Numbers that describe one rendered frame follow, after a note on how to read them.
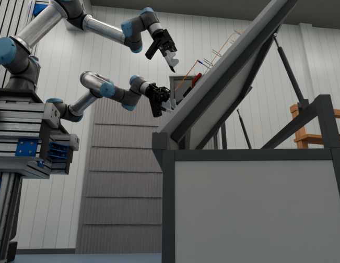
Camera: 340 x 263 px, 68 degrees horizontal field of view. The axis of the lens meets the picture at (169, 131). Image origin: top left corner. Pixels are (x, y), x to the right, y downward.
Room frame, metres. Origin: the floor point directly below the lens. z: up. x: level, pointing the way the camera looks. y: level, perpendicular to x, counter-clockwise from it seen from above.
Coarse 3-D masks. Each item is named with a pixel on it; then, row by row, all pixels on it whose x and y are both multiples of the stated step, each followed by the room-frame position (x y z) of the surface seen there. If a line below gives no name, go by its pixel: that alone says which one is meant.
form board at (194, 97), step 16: (272, 0) 0.81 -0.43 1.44; (272, 16) 0.93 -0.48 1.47; (256, 32) 0.91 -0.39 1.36; (240, 48) 0.89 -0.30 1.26; (224, 64) 0.87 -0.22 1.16; (208, 80) 0.86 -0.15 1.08; (240, 80) 1.40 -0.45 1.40; (192, 96) 0.84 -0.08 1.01; (224, 96) 1.33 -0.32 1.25; (176, 112) 0.84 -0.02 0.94; (208, 112) 1.29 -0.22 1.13; (224, 112) 1.77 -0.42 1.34; (160, 128) 0.84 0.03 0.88; (192, 128) 1.24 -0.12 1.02; (208, 128) 1.69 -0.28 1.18; (176, 144) 1.19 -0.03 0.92; (192, 144) 1.59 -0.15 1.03
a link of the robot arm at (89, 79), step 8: (88, 72) 1.32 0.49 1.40; (80, 80) 1.34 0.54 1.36; (88, 80) 1.28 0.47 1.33; (96, 80) 1.23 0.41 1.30; (104, 80) 1.22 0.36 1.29; (88, 88) 1.43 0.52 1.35; (96, 88) 1.22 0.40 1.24; (104, 88) 1.12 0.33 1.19; (112, 88) 1.13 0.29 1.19; (120, 88) 1.17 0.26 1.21; (104, 96) 1.15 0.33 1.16; (112, 96) 1.15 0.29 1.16; (120, 96) 1.17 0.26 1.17
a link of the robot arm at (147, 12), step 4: (144, 8) 1.02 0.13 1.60; (148, 8) 1.02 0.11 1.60; (140, 12) 1.03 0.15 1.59; (144, 12) 1.02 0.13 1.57; (148, 12) 1.02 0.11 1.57; (152, 12) 1.02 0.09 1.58; (140, 16) 1.05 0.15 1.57; (144, 16) 1.02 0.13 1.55; (148, 16) 1.02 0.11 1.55; (152, 16) 1.02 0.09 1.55; (156, 16) 1.04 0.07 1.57; (144, 20) 1.02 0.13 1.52; (148, 20) 1.02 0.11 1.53; (152, 20) 1.02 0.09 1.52; (156, 20) 1.03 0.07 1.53; (144, 24) 1.03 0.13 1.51; (148, 24) 1.03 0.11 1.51; (152, 24) 1.02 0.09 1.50; (148, 28) 1.04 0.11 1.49
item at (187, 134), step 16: (288, 0) 0.94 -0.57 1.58; (272, 32) 0.98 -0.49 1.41; (256, 48) 0.96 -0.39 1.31; (240, 64) 0.96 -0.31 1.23; (256, 64) 1.35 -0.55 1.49; (224, 80) 0.96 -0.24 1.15; (208, 96) 0.97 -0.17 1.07; (240, 96) 1.80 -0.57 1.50; (192, 112) 0.97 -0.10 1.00; (176, 128) 0.98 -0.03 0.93
